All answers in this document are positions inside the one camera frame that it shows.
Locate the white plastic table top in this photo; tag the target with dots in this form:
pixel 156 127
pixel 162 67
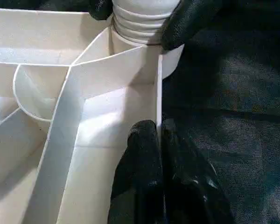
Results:
pixel 37 35

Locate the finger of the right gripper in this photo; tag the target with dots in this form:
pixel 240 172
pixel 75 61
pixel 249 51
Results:
pixel 100 9
pixel 186 23

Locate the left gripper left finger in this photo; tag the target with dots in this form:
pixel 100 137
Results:
pixel 140 175

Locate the white plastic table leg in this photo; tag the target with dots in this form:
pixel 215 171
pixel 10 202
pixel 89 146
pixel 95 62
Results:
pixel 142 23

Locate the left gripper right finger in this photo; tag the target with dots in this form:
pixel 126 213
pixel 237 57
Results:
pixel 189 182

